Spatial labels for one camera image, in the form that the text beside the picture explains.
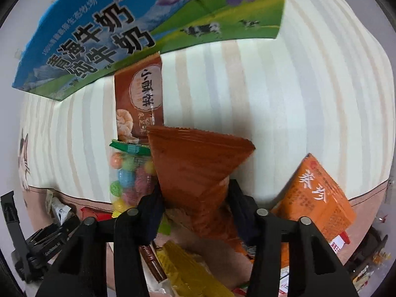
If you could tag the bear print bedsheet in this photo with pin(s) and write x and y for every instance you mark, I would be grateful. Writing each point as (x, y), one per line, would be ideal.
(278, 99)

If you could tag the printed cardboard box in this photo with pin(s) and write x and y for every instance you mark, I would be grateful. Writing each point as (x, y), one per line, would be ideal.
(92, 37)

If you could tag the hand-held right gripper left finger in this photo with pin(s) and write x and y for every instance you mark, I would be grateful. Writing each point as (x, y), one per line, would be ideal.
(151, 218)

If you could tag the dark brown stick packet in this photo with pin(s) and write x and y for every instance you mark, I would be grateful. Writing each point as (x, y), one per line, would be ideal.
(153, 264)

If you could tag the orange foil snack packet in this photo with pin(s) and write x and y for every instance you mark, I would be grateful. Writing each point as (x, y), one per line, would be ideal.
(191, 167)

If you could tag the white red label packet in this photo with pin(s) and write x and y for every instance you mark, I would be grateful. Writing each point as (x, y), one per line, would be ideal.
(338, 243)

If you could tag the brown snack packet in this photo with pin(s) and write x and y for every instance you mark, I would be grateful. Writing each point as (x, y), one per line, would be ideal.
(139, 92)

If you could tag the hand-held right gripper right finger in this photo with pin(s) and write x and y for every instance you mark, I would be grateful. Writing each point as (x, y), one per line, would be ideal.
(243, 221)

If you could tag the colourful candy ball bag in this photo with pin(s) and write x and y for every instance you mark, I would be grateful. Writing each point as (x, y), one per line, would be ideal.
(126, 176)

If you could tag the yellow snack packet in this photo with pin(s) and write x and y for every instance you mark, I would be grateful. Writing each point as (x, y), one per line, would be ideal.
(182, 269)

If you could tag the small green packet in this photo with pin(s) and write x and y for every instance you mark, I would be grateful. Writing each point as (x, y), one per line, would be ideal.
(165, 225)

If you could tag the orange snack packet black text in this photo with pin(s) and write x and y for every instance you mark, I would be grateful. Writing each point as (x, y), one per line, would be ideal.
(315, 198)

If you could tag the white barcode snack packet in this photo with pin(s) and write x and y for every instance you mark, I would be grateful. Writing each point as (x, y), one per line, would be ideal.
(60, 211)

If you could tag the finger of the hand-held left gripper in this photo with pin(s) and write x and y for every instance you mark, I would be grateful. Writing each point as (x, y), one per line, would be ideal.
(10, 219)
(52, 238)

